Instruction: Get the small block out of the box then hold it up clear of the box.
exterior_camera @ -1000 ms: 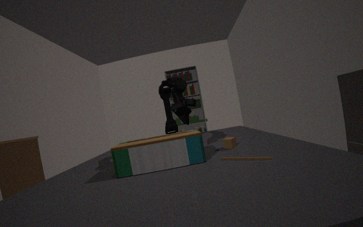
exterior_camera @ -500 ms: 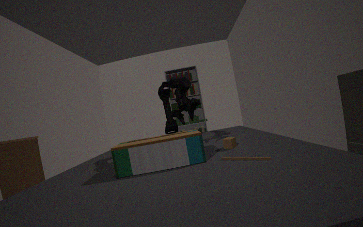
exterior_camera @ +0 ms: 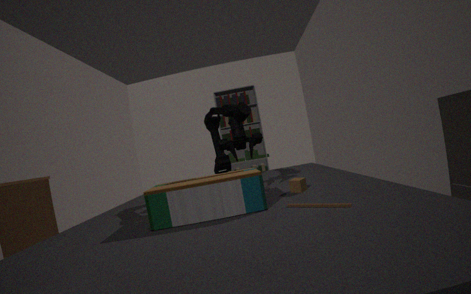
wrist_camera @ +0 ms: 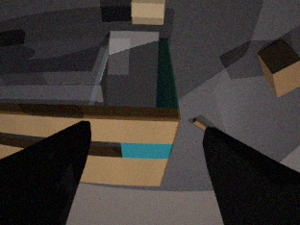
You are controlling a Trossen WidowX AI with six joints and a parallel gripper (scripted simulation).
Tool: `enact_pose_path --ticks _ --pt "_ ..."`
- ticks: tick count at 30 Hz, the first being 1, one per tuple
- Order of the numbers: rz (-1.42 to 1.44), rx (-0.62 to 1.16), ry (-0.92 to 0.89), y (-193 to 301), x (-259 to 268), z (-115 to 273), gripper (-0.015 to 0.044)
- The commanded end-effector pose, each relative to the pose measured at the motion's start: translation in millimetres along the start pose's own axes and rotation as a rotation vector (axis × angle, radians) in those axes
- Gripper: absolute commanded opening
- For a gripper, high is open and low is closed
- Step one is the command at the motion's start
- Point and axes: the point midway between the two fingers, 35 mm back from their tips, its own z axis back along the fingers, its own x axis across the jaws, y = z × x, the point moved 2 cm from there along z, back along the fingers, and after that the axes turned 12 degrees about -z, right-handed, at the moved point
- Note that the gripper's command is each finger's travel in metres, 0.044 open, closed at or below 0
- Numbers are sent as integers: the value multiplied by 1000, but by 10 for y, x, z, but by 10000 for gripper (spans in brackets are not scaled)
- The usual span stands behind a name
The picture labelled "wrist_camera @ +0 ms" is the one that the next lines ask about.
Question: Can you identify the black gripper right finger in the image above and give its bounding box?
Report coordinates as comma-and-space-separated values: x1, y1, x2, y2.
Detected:
203, 127, 300, 225

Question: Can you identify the brown flat bar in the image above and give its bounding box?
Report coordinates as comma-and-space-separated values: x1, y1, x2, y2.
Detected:
193, 117, 208, 131

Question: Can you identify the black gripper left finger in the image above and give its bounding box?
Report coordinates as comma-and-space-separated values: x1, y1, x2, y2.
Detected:
0, 120, 92, 225

